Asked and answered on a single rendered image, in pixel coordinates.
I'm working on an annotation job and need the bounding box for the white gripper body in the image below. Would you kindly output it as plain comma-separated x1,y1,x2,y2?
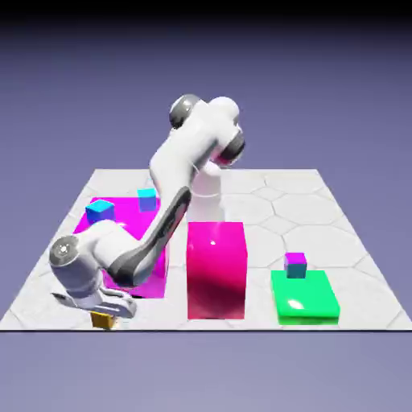
51,288,138,319

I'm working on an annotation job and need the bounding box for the small yellow cube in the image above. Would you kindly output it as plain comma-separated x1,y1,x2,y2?
90,311,119,332

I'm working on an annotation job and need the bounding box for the small cyan cube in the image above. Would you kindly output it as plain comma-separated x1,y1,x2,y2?
137,187,158,213
84,198,117,225

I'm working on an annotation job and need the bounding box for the small purple teal cube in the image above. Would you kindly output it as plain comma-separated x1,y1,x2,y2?
283,252,308,280

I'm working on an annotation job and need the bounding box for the large magenta box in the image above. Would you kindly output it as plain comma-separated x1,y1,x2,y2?
72,196,170,299

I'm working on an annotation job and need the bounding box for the large pink box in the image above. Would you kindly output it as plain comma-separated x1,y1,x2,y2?
186,220,248,321

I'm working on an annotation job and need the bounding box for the large green box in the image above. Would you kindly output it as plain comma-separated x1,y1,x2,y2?
270,269,341,326

